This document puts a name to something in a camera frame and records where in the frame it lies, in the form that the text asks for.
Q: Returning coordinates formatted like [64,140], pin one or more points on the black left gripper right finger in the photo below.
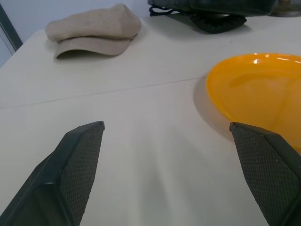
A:
[268,174]

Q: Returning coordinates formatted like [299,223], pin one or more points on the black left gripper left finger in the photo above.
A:
[61,179]

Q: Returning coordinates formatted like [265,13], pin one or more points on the yellow plastic plate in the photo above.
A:
[256,91]

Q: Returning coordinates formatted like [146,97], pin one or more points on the beige knitted flat cap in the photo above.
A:
[94,28]

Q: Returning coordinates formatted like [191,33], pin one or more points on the dark vertical post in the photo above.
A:
[9,26]

